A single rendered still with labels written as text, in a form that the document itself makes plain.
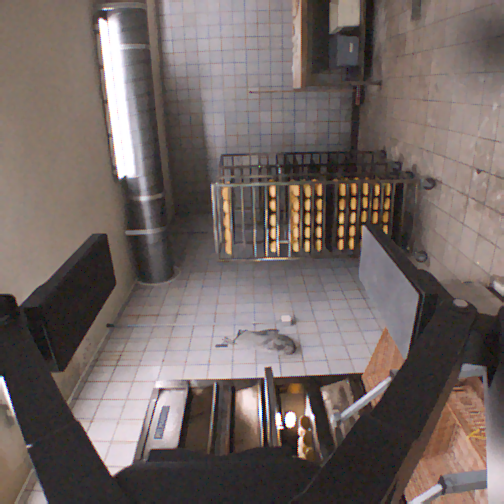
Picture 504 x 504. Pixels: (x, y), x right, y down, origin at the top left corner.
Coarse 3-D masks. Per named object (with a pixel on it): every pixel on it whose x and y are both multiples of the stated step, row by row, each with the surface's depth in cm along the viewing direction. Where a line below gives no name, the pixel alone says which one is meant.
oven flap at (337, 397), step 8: (336, 384) 223; (344, 384) 221; (328, 392) 220; (336, 392) 218; (344, 392) 215; (352, 392) 210; (328, 400) 215; (336, 400) 212; (344, 400) 210; (352, 400) 206; (328, 408) 210; (336, 408) 207; (344, 408) 205; (328, 416) 205; (352, 416) 198; (328, 424) 200; (344, 424) 196; (352, 424) 194; (344, 432) 191
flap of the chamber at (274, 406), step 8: (272, 376) 211; (272, 384) 205; (272, 392) 199; (272, 400) 194; (272, 408) 189; (272, 416) 184; (272, 424) 179; (272, 432) 175; (280, 432) 192; (280, 440) 183
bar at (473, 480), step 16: (464, 368) 144; (480, 368) 144; (384, 384) 146; (368, 400) 149; (336, 416) 153; (336, 432) 147; (448, 480) 101; (464, 480) 100; (480, 480) 99; (432, 496) 102
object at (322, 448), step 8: (312, 384) 224; (312, 392) 218; (312, 400) 212; (312, 408) 207; (312, 416) 204; (320, 416) 201; (320, 424) 196; (320, 432) 191; (320, 440) 186; (320, 448) 182; (320, 456) 179; (328, 456) 177; (320, 464) 179
